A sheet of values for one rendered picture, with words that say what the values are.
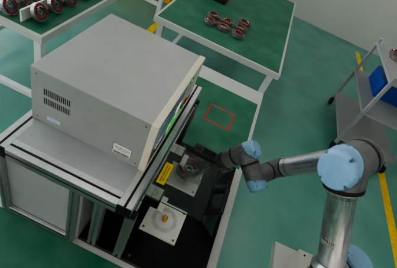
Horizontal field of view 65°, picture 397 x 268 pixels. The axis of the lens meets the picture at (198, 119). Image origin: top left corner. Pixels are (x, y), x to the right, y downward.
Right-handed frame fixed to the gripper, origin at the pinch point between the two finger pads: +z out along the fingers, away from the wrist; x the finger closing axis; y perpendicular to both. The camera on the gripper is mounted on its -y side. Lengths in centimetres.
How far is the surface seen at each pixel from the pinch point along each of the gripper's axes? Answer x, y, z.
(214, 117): 51, 5, 6
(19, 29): 49, -102, 72
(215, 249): -23.9, 25.0, -4.7
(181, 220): -20.9, 8.0, 1.4
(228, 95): 78, 8, 4
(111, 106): -33, -48, -27
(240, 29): 172, -6, 7
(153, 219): -25.7, -0.7, 6.6
